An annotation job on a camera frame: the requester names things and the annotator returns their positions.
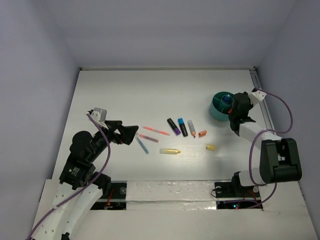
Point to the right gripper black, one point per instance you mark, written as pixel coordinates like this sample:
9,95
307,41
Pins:
250,104

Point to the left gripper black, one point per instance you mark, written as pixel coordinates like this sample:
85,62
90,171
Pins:
119,131

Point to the thin pink purple pen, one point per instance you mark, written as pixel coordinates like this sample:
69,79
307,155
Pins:
148,138

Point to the grey marker orange tip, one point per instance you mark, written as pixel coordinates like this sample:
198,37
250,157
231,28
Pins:
191,128

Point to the purple black highlighter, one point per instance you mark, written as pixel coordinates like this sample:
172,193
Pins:
173,127

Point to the blue black highlighter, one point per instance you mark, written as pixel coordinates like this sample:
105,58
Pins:
182,127

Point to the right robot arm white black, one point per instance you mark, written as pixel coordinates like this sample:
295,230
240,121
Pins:
272,159

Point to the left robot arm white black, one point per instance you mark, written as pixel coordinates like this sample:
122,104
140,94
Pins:
80,185

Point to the teal round pen holder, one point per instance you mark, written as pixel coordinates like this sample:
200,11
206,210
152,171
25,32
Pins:
218,109

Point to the thin blue pen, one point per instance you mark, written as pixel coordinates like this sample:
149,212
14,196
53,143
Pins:
142,145

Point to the thin orange pen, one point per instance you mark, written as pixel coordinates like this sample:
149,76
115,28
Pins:
156,130

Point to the yellow translucent marker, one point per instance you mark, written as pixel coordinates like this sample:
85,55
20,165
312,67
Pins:
169,151

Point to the orange marker cap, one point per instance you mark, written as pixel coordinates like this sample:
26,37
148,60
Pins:
202,133

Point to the yellow marker cap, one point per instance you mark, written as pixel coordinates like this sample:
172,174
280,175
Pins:
210,147

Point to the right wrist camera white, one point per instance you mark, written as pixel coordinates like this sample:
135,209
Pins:
256,96

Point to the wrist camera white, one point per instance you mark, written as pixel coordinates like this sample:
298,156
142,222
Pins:
256,96
98,115

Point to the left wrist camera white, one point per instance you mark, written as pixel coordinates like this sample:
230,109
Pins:
98,115

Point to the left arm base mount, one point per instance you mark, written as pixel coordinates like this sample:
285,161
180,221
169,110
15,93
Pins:
115,199

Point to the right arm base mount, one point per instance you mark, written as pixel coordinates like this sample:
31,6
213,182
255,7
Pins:
233,196

